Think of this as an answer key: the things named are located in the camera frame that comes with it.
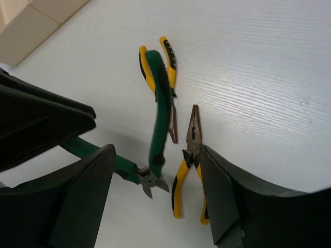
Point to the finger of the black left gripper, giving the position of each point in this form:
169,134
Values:
34,120

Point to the cream divided plastic tray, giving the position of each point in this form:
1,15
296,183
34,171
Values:
25,25

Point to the green handled diagonal cutters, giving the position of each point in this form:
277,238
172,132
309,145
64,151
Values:
154,72

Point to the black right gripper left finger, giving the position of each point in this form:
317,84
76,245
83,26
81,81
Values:
61,209

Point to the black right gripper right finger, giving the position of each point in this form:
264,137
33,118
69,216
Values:
248,211

